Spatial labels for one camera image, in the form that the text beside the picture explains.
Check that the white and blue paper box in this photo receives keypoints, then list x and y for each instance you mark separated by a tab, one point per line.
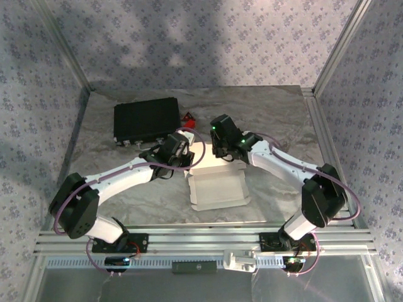
217	188

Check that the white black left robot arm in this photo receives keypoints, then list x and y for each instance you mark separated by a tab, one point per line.
126	177

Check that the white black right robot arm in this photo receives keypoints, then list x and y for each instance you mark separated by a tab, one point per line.
283	170

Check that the dark grey rectangular box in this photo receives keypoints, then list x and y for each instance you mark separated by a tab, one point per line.
193	267

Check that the red black triangular block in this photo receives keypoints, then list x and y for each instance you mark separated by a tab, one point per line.
188	116

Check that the black briefcase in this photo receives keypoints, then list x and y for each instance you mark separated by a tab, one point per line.
145	119

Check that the black left controller board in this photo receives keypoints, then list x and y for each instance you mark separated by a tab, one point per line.
116	262

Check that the black controller board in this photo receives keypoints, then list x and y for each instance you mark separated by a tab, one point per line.
292	264
116	262

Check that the shiny metal lower panel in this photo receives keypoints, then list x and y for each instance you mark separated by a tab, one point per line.
189	287

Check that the black right controller board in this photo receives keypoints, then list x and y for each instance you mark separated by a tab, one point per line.
292	264

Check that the aluminium front rail frame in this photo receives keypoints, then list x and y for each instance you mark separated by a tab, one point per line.
201	239

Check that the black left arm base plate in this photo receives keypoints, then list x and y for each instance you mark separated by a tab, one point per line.
141	243

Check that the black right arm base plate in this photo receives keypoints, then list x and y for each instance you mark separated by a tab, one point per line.
267	242

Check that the aluminium right side rail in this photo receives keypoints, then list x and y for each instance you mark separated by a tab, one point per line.
327	141

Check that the aluminium rail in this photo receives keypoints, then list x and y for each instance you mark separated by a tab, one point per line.
327	141
67	163

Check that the aluminium left side rail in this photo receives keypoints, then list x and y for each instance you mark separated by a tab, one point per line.
67	163

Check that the white plastic bracket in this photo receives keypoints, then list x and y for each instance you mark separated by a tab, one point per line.
239	261

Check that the aluminium right corner post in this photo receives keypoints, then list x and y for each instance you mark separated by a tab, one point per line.
343	47

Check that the aluminium corner post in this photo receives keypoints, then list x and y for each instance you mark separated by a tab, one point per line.
66	50
343	47

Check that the aluminium left corner post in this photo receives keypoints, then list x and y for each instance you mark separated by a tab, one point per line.
66	50

